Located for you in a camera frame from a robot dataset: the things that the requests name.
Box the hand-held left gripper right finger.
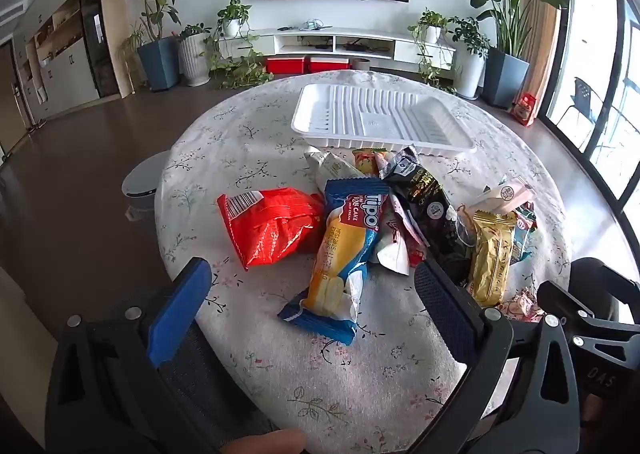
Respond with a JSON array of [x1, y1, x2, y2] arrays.
[[413, 260, 584, 454]]

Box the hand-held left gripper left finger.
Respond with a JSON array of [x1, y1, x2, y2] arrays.
[[45, 256, 222, 454]]

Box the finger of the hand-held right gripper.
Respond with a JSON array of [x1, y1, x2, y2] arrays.
[[536, 279, 602, 335]]

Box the gold snack packet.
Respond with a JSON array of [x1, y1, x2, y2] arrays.
[[467, 210, 518, 307]]

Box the blue panda snack packet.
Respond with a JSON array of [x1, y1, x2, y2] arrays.
[[510, 201, 538, 262]]

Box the pink cartoon snack packet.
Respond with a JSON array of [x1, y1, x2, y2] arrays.
[[375, 191, 431, 277]]

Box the black snack packet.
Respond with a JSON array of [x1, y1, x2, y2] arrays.
[[382, 145, 471, 285]]

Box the red snack bag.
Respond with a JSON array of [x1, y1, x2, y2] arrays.
[[216, 187, 328, 271]]

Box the blue cake packet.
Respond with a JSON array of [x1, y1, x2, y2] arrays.
[[277, 178, 391, 346]]

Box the clear pastry packet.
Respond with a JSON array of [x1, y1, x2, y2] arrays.
[[457, 174, 536, 217]]

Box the orange snack packet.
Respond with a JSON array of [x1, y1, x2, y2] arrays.
[[352, 148, 396, 180]]

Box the white snack bag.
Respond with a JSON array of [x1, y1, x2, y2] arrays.
[[304, 146, 368, 192]]

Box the white plastic tray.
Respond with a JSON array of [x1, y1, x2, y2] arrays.
[[291, 83, 477, 155]]

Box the white round bin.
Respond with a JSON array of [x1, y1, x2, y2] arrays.
[[122, 151, 173, 222]]

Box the red floor bag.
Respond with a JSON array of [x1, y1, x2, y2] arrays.
[[512, 93, 537, 126]]

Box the black outdoor chair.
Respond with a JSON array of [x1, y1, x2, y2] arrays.
[[570, 76, 607, 111]]

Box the leafy tree in blue pot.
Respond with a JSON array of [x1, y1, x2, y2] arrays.
[[112, 0, 181, 91]]

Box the plant in tall white pot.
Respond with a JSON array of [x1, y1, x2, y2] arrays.
[[447, 16, 491, 99]]

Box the plant in ribbed white pot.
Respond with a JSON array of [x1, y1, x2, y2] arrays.
[[177, 23, 213, 86]]

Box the red storage box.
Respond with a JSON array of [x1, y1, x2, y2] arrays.
[[309, 56, 351, 74], [266, 56, 306, 75]]

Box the black framed glass door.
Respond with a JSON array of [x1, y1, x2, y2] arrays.
[[540, 0, 640, 215]]

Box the beige curtain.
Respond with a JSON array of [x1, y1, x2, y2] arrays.
[[524, 0, 560, 100]]

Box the white television cabinet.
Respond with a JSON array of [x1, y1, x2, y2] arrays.
[[217, 26, 458, 72]]

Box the wall cabinets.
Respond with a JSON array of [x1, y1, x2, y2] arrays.
[[10, 0, 121, 120]]

